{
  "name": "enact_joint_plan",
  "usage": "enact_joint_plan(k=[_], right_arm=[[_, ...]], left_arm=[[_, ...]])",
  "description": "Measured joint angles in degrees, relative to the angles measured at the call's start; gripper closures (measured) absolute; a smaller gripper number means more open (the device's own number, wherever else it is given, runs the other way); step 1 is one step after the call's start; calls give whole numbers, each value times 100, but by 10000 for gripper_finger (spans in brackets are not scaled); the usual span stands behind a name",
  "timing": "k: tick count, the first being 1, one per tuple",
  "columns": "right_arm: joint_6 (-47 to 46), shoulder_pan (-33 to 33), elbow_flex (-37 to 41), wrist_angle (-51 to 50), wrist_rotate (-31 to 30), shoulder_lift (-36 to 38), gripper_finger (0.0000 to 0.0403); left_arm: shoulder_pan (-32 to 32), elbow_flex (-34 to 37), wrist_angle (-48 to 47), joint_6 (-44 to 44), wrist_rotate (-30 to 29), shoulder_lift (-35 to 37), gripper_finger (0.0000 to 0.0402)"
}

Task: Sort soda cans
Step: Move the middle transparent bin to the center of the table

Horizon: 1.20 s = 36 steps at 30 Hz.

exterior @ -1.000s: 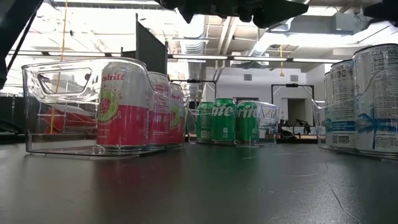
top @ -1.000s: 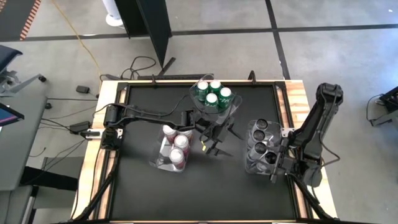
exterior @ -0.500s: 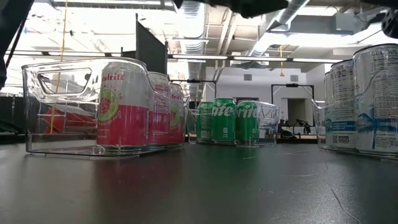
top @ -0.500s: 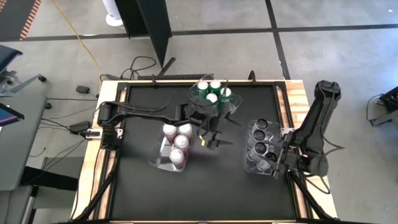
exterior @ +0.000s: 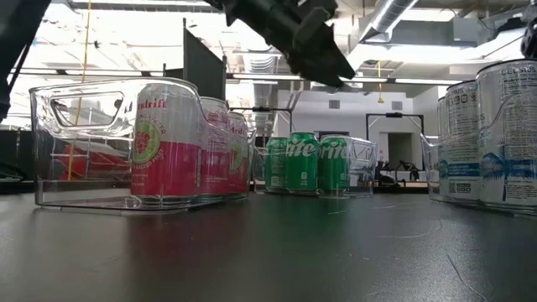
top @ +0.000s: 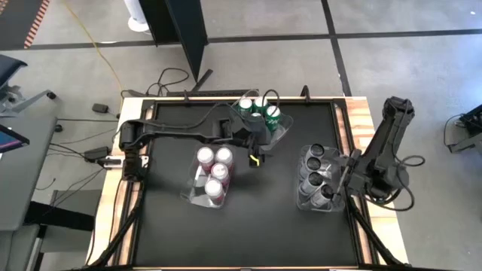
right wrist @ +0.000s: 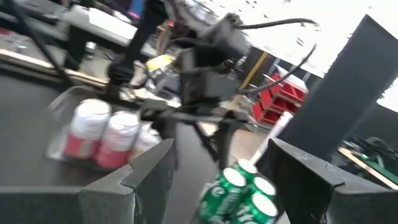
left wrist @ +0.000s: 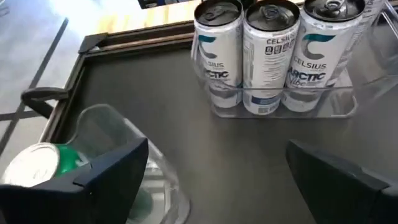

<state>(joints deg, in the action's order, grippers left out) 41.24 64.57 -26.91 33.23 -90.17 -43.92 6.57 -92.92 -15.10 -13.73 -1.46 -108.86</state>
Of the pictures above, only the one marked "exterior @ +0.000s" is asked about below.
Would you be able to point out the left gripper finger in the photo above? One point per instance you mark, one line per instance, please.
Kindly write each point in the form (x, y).
(323, 63)
(312, 25)

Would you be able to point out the green Sprite soda can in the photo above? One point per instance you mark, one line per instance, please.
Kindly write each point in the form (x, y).
(277, 168)
(333, 172)
(302, 172)

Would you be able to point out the clear plastic bin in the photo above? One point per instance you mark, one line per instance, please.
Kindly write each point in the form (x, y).
(432, 176)
(84, 168)
(361, 168)

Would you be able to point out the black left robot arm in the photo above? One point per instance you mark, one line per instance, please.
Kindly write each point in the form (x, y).
(17, 42)

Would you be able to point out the black partition panel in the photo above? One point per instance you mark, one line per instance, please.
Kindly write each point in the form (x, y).
(205, 71)

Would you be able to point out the long ceiling light bar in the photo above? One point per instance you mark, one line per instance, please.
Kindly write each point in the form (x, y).
(419, 81)

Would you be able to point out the black background equipment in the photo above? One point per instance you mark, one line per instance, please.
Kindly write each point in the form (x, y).
(386, 178)

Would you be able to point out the yellow vertical pole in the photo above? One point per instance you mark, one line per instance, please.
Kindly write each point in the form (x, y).
(84, 42)

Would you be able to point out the red background structure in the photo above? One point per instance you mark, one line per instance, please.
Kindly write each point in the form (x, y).
(96, 161)

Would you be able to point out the silver ceiling air duct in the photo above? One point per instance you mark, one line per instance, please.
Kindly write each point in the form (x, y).
(390, 17)
(264, 96)

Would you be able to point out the black metal gate frame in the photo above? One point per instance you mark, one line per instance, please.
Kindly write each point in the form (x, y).
(394, 114)
(260, 109)

